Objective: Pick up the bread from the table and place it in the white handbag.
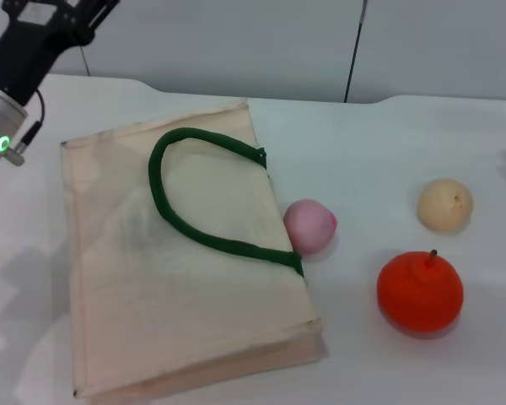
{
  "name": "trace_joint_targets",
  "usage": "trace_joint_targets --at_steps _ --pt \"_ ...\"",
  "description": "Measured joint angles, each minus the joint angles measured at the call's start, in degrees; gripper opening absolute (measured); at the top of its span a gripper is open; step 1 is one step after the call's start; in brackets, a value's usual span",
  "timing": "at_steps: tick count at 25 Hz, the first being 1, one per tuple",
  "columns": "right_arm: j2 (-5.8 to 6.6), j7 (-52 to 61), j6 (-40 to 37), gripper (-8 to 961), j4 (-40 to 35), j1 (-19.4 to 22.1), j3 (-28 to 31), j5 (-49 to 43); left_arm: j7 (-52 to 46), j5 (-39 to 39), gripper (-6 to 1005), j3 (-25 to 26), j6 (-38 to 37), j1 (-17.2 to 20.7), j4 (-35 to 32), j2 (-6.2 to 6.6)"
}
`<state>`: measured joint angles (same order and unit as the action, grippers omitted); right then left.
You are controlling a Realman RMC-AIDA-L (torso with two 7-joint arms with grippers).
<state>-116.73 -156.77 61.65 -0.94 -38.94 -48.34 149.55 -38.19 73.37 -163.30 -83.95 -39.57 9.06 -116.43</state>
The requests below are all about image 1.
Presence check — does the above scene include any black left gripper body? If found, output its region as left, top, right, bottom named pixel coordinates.
left=0, top=0, right=94, bottom=107

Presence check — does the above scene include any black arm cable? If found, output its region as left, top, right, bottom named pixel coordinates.
left=2, top=89, right=47, bottom=166

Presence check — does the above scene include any orange fruit toy with stem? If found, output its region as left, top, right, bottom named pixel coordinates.
left=376, top=248, right=465, bottom=334

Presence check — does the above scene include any pale yellow round fruit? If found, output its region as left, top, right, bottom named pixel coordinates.
left=417, top=177, right=475, bottom=232

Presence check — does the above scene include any cream handbag with green handles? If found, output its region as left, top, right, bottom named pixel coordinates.
left=60, top=97, right=324, bottom=400

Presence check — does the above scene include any pink peach toy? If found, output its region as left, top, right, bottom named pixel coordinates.
left=283, top=198, right=338, bottom=257

